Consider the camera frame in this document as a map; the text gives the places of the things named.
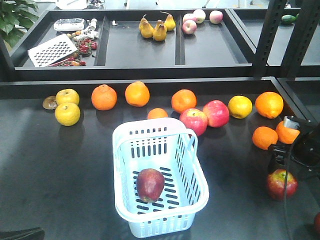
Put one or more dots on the yellow round pear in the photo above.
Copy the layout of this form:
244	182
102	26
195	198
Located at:
240	106
67	114

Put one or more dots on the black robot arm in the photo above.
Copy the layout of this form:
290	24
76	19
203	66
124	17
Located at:
305	149

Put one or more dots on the bumpy orange tangerine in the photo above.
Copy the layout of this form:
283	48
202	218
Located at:
104	97

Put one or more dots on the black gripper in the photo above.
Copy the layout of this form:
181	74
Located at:
280	157

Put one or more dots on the small orange behind basket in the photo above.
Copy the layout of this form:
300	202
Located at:
157	113

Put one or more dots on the green potted plant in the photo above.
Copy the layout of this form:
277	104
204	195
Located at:
15	14

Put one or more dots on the pink apple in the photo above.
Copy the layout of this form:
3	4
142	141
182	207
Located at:
189	27

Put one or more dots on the yellow round pear front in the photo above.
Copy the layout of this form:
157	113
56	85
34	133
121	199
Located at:
67	114

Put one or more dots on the brown yellow pear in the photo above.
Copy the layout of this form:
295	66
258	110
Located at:
160	33

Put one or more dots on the orange behind red apples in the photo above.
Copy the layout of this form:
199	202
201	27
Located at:
182	100

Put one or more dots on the light blue plastic basket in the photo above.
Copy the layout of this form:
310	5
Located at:
164	144

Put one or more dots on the black wooden produce display stand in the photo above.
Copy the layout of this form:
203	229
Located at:
91	148

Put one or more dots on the small orange tangerine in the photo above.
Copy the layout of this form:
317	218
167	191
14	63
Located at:
286	135

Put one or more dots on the dark red apple yellow top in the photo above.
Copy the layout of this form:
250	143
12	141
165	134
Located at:
150	184

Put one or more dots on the large orange tangerine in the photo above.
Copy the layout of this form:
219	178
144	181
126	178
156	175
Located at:
137	94

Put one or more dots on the green avocado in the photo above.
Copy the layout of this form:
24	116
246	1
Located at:
288	19

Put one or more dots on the yellow pear fruit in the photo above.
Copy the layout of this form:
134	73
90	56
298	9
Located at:
67	96

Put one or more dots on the large orange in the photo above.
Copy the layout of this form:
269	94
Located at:
269	104

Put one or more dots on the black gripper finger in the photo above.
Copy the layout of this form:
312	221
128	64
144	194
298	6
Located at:
25	234

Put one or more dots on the bright red apple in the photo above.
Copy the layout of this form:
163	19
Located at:
194	119
217	113

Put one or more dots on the white plastic device box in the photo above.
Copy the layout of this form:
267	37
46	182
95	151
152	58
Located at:
69	24

